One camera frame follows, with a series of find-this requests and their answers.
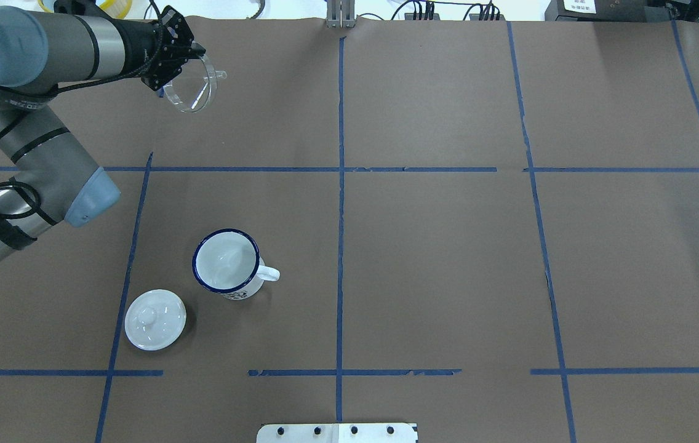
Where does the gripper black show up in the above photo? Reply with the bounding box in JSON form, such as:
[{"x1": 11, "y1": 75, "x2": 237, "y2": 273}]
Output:
[{"x1": 121, "y1": 20, "x2": 206, "y2": 79}]

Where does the clear glass funnel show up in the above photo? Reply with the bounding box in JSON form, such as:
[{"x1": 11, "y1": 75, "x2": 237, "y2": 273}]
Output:
[{"x1": 162, "y1": 54, "x2": 228, "y2": 113}]

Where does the white ceramic lid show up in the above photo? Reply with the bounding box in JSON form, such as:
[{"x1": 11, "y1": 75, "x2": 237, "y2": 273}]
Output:
[{"x1": 124, "y1": 289, "x2": 187, "y2": 351}]

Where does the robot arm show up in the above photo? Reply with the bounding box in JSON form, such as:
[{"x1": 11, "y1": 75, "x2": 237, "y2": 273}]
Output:
[{"x1": 0, "y1": 1, "x2": 226, "y2": 261}]

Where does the yellow tape roll with dish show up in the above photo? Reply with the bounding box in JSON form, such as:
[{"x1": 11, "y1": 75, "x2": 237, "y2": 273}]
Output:
[{"x1": 37, "y1": 0, "x2": 133, "y2": 19}]

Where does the white enamel mug blue rim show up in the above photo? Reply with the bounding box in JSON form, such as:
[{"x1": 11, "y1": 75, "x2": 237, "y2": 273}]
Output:
[{"x1": 191, "y1": 229, "x2": 281, "y2": 301}]

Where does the black computer box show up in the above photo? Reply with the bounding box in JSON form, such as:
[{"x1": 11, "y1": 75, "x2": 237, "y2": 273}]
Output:
[{"x1": 544, "y1": 1, "x2": 692, "y2": 23}]

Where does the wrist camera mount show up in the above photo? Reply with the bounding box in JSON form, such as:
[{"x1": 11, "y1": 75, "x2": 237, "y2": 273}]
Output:
[{"x1": 140, "y1": 6, "x2": 195, "y2": 92}]

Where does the aluminium frame post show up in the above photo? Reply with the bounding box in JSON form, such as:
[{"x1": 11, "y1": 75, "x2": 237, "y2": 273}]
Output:
[{"x1": 325, "y1": 0, "x2": 357, "y2": 29}]

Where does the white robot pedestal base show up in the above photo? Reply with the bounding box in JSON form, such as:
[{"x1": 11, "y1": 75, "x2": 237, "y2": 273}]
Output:
[{"x1": 256, "y1": 421, "x2": 419, "y2": 442}]

